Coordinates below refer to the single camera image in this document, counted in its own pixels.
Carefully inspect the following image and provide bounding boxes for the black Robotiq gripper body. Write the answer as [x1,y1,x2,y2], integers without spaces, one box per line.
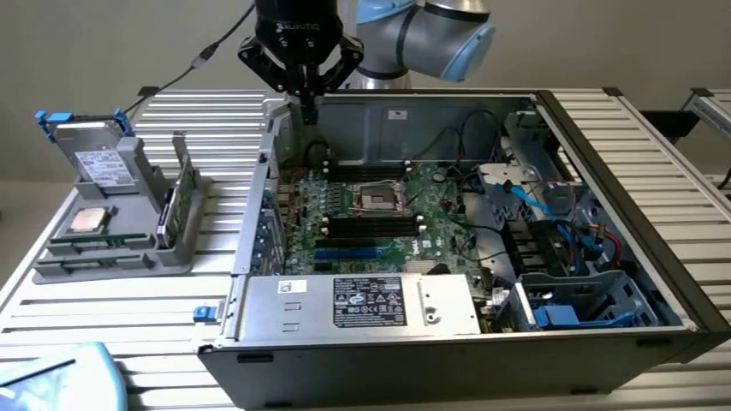
[254,0,346,66]

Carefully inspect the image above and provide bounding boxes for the graphics card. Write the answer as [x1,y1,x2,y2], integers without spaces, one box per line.
[155,152,197,250]

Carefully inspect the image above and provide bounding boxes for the green motherboard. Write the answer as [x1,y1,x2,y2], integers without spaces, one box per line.
[274,160,505,293]

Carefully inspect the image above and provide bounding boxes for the blue drive cage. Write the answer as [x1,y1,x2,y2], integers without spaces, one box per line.
[495,269,667,333]

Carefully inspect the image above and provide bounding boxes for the blue expansion slot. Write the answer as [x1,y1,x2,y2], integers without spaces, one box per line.
[313,247,386,261]

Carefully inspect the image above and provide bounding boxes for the black wire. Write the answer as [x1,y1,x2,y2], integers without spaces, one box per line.
[411,109,507,164]

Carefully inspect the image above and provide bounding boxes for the black case fan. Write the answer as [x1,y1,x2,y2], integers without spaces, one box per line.
[501,217,574,277]

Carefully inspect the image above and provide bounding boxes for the red wire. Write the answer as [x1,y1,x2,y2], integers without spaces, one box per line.
[593,222,625,269]

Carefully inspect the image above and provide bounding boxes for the metal disk bay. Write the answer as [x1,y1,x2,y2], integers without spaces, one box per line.
[478,110,585,217]

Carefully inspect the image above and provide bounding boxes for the CPU socket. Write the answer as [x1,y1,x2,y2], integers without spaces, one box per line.
[346,181,406,214]

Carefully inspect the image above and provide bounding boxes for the hard disk with blue bracket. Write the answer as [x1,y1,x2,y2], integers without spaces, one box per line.
[34,109,139,190]

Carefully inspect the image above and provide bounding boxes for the light blue object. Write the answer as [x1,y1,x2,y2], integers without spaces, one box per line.
[0,341,126,411]

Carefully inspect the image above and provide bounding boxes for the metal slat side table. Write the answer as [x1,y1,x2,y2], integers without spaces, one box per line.
[683,86,731,192]

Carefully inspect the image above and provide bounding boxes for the black RAM slot bank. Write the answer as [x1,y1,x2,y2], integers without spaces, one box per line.
[321,212,429,240]
[326,159,414,182]

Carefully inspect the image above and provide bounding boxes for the green RAM stick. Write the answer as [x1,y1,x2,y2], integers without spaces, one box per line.
[49,232,151,253]

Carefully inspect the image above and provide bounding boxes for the silver power supply unit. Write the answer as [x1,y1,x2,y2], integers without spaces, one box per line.
[233,273,483,342]

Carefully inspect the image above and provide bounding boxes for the grey parts rack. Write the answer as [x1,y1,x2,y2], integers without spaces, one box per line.
[31,130,217,286]

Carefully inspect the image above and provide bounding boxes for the blue SATA wire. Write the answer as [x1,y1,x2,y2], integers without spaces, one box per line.
[497,180,605,275]

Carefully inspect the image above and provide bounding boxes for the open black PC case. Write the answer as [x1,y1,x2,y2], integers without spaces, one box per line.
[197,87,731,410]

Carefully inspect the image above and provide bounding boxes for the black expansion slot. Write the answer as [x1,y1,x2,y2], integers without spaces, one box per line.
[314,237,379,250]

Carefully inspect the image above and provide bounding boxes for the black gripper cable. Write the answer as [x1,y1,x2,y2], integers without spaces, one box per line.
[122,1,259,117]

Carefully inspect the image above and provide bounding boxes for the silver chipset heatsink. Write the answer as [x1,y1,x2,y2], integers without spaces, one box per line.
[402,259,454,276]

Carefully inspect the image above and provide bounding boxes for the CPU chip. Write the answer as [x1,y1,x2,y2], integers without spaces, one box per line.
[65,206,115,237]

